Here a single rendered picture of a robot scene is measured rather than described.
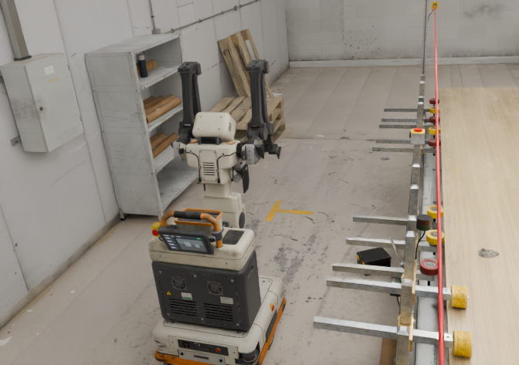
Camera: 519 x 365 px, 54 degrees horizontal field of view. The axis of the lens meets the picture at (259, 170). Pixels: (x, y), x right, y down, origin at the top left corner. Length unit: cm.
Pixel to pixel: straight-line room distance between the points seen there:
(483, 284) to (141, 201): 322
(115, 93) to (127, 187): 87
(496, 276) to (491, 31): 805
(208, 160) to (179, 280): 67
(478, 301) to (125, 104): 317
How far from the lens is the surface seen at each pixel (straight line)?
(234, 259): 260
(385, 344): 312
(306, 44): 1029
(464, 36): 1004
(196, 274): 275
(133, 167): 456
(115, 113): 445
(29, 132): 378
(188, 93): 300
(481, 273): 229
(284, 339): 326
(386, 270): 231
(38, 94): 367
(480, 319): 205
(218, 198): 293
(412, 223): 222
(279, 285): 324
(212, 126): 278
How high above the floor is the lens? 218
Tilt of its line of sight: 23 degrees down
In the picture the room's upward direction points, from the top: 5 degrees counter-clockwise
